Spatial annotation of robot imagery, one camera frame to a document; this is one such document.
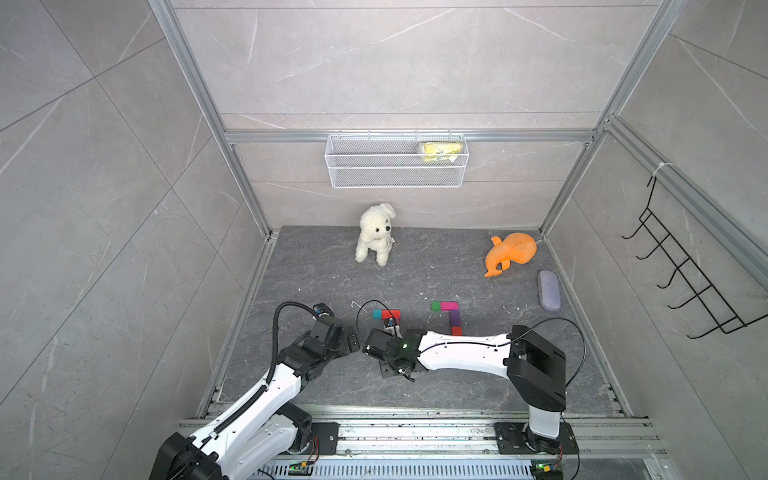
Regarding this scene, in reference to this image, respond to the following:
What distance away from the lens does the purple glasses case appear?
98 cm

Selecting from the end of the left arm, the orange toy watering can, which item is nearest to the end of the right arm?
the end of the left arm

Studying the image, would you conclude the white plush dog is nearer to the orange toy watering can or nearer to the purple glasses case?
the orange toy watering can

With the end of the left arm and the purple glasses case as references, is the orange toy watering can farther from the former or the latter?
the end of the left arm

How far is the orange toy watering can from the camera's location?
108cm

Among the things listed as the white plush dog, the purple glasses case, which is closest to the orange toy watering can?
the purple glasses case

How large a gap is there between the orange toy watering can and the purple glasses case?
8 cm

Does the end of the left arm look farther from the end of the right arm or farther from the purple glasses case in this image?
the purple glasses case
